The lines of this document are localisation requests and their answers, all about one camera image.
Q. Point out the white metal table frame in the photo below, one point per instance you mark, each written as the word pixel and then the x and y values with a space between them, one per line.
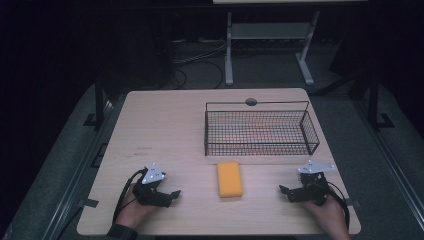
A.
pixel 270 33

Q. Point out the yellow sponge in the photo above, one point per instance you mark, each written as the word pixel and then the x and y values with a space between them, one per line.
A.
pixel 229 179

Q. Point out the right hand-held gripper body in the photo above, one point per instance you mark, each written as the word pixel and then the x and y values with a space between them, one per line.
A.
pixel 311 186

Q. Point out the black metal stand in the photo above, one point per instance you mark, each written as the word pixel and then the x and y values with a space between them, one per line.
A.
pixel 100 103
pixel 375 103

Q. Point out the metal floor rail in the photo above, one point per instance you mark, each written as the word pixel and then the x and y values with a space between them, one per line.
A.
pixel 390 166
pixel 76 173

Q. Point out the grey tape strip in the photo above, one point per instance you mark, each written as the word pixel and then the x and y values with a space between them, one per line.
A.
pixel 88 202
pixel 354 202

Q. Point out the person's left hand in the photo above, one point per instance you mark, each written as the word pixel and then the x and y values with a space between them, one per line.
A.
pixel 133 210

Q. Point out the person's right hand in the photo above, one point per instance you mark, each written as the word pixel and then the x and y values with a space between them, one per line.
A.
pixel 326 216

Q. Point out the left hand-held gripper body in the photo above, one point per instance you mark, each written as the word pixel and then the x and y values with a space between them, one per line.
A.
pixel 150 186

